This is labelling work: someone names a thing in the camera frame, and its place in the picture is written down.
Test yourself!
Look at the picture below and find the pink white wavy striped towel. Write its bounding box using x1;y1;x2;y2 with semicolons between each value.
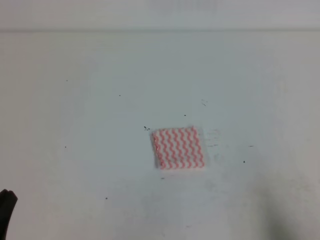
150;126;208;170

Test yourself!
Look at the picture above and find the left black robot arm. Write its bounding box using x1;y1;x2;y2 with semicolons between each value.
0;189;18;240

